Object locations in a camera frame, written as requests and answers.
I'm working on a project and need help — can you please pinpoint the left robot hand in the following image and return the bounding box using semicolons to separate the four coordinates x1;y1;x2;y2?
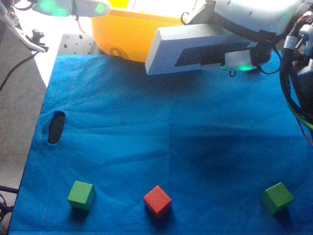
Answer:
31;0;111;18

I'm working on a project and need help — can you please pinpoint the white box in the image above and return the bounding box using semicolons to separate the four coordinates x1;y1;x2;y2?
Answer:
144;23;257;76

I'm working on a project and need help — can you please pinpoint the yellow plastic bin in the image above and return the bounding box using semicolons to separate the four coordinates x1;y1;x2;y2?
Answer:
90;0;186;63

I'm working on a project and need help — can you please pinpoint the blue cloth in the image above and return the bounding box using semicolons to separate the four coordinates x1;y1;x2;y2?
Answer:
7;53;313;235

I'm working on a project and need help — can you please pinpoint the green block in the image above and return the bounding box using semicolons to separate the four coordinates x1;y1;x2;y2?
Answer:
260;182;295;215
67;180;95;212

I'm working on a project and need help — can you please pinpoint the black rod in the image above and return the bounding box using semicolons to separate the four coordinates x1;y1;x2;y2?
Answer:
0;185;20;194

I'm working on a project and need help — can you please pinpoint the plain red block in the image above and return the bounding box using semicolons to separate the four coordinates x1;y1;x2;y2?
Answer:
143;185;173;219

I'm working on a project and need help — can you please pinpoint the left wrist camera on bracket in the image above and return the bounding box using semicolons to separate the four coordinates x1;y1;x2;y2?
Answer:
0;0;49;53

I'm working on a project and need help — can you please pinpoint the black camera cable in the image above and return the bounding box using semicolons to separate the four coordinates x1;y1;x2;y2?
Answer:
0;51;38;92

